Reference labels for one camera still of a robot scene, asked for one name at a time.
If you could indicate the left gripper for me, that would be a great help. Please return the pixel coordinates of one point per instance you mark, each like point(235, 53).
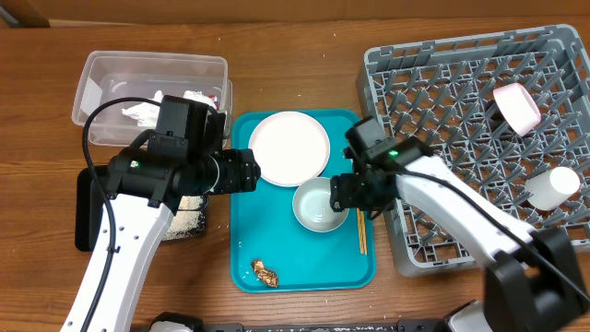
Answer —
point(240, 173)

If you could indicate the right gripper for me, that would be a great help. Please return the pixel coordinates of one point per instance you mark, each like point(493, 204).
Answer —
point(347, 194)

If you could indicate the wooden chopstick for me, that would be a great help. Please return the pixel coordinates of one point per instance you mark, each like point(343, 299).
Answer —
point(362, 233)
point(358, 222)

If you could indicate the large white plate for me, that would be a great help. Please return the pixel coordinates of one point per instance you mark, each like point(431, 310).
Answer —
point(290, 148)

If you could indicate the grey bowl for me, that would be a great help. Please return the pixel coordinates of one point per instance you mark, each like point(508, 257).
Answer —
point(311, 206)

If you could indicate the cooked rice pile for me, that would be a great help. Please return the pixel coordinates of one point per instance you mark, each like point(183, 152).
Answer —
point(190, 219)

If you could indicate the brown food scrap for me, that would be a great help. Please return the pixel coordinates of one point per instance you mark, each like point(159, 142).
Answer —
point(267, 276)

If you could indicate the small white bowl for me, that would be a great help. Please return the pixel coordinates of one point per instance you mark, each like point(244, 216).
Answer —
point(517, 107)

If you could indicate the white cup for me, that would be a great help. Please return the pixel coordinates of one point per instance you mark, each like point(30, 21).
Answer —
point(551, 188)

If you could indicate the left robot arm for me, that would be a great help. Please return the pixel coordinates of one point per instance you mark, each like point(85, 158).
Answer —
point(124, 209)

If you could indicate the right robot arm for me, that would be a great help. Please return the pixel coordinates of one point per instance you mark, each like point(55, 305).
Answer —
point(532, 280)

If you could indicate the grey dishwasher rack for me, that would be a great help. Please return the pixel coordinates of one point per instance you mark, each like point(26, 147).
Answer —
point(441, 91)

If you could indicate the clear plastic waste bin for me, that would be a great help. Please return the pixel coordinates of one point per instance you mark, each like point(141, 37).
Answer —
point(110, 75)

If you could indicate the teal plastic serving tray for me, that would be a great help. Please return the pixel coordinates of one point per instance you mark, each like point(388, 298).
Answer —
point(263, 227)

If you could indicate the black plastic tray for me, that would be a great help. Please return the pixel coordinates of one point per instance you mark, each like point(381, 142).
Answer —
point(89, 212)

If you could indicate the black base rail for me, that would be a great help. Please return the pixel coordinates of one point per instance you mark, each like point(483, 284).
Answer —
point(180, 322)

